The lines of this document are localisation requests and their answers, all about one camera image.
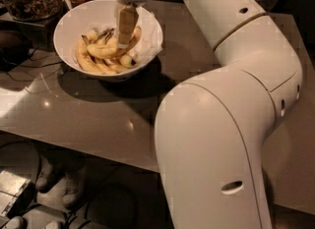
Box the metal box on floor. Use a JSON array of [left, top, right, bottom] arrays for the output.
[[0, 170, 31, 217]]

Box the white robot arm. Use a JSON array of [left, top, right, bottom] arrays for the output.
[[155, 0, 303, 229]]

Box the white shoe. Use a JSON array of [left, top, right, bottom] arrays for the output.
[[62, 166, 87, 208], [35, 161, 63, 193]]

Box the white shoe right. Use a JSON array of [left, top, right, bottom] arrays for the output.
[[62, 166, 87, 208]]

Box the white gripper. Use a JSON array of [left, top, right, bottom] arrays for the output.
[[116, 0, 148, 49]]

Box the white shoe left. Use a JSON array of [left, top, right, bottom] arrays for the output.
[[35, 161, 63, 193]]

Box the white ceramic bowl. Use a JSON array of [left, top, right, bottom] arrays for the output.
[[53, 0, 163, 83]]

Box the small yellow banana piece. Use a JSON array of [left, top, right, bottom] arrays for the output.
[[119, 54, 136, 69]]

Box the dark round device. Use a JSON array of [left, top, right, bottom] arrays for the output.
[[0, 29, 32, 72]]

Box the black cable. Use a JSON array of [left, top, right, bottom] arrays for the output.
[[0, 40, 70, 84]]

